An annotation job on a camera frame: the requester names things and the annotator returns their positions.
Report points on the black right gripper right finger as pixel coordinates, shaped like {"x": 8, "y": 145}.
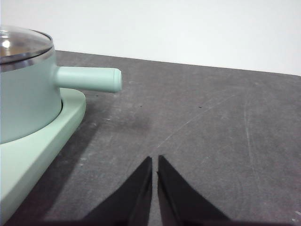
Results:
{"x": 181, "y": 202}

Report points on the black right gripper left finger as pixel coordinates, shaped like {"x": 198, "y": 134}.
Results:
{"x": 131, "y": 202}

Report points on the glass lid with green knob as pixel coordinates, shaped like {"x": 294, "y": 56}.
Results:
{"x": 21, "y": 44}

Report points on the small green steamer pot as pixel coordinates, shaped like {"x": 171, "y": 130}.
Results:
{"x": 28, "y": 99}

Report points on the mint green breakfast maker base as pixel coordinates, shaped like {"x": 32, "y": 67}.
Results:
{"x": 30, "y": 162}

